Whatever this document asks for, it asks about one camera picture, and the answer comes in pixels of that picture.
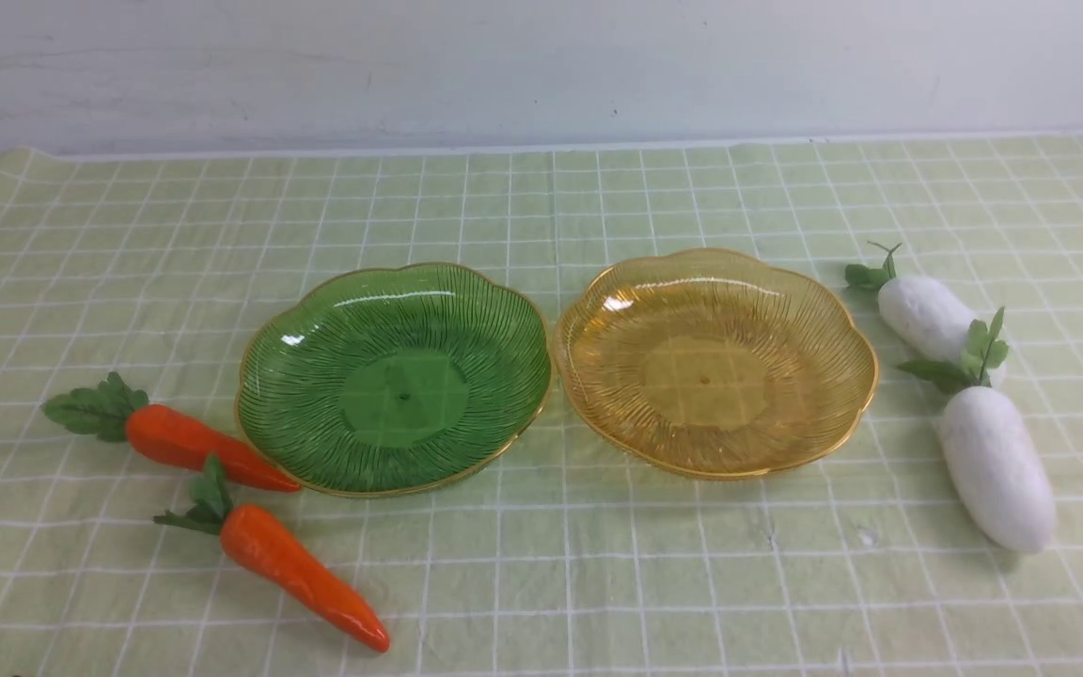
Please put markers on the white toy radish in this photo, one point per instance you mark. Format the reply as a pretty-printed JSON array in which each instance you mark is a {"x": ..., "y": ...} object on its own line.
[
  {"x": 956, "y": 349},
  {"x": 992, "y": 460}
]

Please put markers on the orange toy carrot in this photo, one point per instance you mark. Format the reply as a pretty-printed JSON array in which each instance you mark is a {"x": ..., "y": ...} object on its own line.
[
  {"x": 252, "y": 537},
  {"x": 114, "y": 412}
]

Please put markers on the green ribbed plastic plate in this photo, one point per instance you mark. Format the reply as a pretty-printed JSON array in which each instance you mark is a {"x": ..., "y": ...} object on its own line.
[{"x": 390, "y": 381}]

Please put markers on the amber ribbed plastic plate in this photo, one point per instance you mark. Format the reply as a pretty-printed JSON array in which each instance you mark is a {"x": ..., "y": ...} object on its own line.
[{"x": 713, "y": 365}]

